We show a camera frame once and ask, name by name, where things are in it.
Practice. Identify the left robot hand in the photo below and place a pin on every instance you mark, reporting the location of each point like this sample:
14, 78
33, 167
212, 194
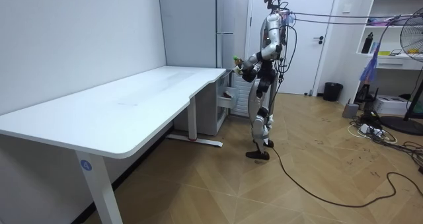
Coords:
245, 65

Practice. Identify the green yellow soft toy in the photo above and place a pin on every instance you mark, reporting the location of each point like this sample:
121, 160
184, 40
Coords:
236, 60

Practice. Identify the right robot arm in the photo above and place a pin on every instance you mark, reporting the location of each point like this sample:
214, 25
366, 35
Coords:
250, 75

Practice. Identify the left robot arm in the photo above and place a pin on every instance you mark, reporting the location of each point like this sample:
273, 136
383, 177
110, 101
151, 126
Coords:
273, 40

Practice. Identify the white slatted panel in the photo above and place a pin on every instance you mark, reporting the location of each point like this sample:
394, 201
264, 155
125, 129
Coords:
240, 95

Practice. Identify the dark red item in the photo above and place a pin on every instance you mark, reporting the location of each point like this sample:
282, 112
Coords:
227, 94

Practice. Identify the open white drawer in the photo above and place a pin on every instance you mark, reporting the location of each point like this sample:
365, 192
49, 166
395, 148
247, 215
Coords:
228, 100

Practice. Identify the robot body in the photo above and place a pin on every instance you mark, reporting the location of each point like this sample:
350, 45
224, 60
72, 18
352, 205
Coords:
271, 29

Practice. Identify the robot legs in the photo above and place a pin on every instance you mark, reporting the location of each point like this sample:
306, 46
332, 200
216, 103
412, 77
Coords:
257, 118

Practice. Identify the white drawer cabinet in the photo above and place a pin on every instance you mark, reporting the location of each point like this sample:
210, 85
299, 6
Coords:
211, 111

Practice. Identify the grey fridge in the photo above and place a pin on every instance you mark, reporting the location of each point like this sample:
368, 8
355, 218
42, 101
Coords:
195, 25

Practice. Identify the white door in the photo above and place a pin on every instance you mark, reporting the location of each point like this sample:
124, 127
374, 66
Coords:
307, 52

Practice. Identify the black trash bin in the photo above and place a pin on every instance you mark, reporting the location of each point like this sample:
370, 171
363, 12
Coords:
332, 91

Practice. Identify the grey box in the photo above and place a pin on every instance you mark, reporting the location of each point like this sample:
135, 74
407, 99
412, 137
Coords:
350, 110

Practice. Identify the black bottle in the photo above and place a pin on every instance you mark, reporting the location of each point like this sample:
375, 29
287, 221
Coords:
367, 44

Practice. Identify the white desk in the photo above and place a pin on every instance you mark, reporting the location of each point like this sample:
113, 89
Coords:
125, 105

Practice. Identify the yellow flat item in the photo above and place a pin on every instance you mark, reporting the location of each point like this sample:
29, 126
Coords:
384, 53

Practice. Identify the white power strip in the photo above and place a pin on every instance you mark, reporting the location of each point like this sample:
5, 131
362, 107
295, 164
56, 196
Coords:
371, 130

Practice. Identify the white shelf unit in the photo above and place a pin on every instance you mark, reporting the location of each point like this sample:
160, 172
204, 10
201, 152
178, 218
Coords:
386, 35

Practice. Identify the white cardboard box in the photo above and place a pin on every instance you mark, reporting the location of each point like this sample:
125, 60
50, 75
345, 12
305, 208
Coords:
391, 104

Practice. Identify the black standing fan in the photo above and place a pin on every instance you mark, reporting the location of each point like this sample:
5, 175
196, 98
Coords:
413, 35

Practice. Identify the white wall switch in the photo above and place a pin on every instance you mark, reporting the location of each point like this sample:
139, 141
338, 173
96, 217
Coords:
346, 8

